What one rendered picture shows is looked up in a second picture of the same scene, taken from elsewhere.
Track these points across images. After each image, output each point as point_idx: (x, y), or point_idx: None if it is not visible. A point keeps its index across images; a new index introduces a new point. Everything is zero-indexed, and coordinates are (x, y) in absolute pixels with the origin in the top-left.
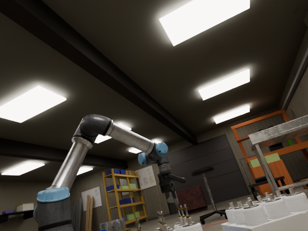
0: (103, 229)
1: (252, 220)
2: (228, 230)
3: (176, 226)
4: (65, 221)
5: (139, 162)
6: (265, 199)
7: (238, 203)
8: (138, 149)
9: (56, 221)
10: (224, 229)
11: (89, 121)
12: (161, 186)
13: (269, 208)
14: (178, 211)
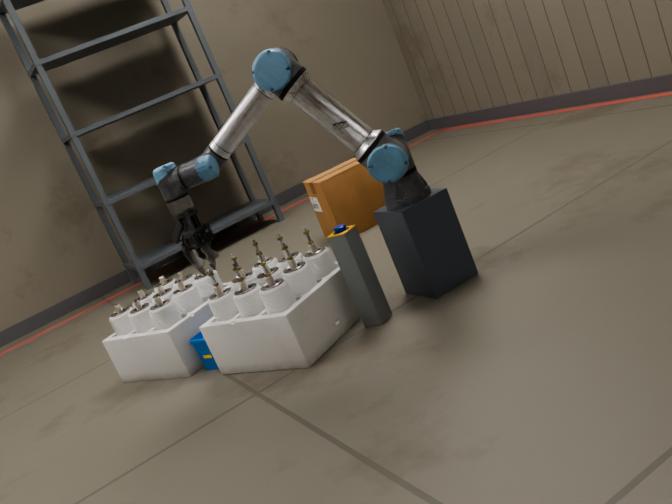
0: (338, 225)
1: (221, 281)
2: (192, 323)
3: (234, 290)
4: None
5: (215, 171)
6: (131, 308)
7: (182, 282)
8: (239, 142)
9: None
10: (180, 331)
11: None
12: (208, 228)
13: None
14: (213, 277)
